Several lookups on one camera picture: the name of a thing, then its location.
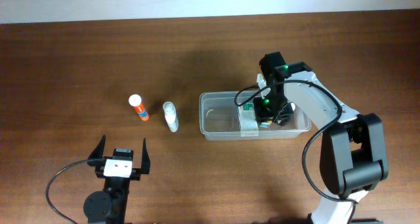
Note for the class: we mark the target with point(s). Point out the dark bottle white cap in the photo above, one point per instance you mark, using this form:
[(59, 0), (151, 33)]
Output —
[(285, 114)]

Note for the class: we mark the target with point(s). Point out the small jar gold lid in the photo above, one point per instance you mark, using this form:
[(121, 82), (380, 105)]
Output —
[(265, 123)]

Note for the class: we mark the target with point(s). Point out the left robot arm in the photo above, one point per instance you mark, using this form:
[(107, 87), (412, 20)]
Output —
[(109, 204)]

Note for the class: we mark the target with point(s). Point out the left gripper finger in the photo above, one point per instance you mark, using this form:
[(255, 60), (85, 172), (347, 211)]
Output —
[(96, 156), (145, 160)]

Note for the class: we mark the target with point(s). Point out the white green medicine box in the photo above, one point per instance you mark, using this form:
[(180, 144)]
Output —
[(247, 120)]

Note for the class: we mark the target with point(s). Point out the white spray bottle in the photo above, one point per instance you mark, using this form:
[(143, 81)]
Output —
[(171, 118)]

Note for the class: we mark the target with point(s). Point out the clear plastic container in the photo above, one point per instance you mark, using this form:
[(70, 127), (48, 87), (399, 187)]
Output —
[(218, 120)]

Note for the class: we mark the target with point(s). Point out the orange tube white cap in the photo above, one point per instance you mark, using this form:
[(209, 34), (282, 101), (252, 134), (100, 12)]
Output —
[(136, 102)]

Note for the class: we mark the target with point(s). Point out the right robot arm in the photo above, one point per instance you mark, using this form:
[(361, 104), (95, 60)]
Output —
[(353, 157)]

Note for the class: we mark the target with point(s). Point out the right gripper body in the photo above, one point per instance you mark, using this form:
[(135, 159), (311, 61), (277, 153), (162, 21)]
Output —
[(271, 106)]

